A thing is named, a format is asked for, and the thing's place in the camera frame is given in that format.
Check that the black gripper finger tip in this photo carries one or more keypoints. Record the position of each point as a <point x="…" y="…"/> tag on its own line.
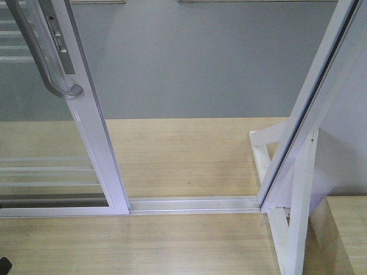
<point x="5" y="265"/>

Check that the white framed transparent sliding door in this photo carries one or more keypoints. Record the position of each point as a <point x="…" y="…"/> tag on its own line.
<point x="57" y="158"/>

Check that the silver door handle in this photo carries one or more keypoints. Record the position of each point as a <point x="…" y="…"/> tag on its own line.
<point x="30" y="38"/>

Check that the aluminium floor door track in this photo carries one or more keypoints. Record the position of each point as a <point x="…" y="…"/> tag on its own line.
<point x="194" y="205"/>

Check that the silver door lock plate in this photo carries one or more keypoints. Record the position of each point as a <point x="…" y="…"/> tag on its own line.
<point x="57" y="35"/>

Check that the white wooden support brace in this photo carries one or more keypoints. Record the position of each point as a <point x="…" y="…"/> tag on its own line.
<point x="289" y="209"/>

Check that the white fixed door frame post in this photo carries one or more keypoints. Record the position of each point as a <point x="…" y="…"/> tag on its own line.
<point x="338" y="50"/>

